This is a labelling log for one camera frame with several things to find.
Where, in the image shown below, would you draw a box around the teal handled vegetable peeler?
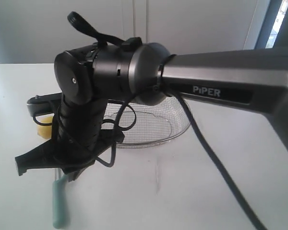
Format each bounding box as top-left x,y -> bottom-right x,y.
52,168 -> 69,230

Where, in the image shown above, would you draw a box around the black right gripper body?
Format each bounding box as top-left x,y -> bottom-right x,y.
55,97 -> 124,173

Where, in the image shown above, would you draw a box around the yellow lemon with sticker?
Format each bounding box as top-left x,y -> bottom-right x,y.
37,116 -> 53,139

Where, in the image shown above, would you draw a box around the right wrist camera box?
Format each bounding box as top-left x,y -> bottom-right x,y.
27,93 -> 62,117

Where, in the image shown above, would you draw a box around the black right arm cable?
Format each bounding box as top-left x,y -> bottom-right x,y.
31,11 -> 267,230

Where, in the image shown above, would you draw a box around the white cabinet doors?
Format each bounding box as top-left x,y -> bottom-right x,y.
0,0 -> 269,64

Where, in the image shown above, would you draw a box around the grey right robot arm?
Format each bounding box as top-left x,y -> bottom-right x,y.
15,43 -> 288,176

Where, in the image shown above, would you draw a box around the oval steel mesh basket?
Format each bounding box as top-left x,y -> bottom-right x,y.
100,96 -> 191,150

